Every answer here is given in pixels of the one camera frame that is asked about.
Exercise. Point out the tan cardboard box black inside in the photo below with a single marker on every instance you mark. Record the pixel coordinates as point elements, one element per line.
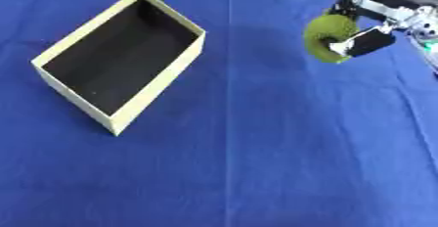
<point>121,62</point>

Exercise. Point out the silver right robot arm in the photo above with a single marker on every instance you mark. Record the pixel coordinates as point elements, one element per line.
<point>428,30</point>

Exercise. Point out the green round soft toy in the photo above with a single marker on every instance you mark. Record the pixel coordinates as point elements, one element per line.
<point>326,32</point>

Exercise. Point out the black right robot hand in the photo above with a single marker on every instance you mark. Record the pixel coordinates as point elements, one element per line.
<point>370,41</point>

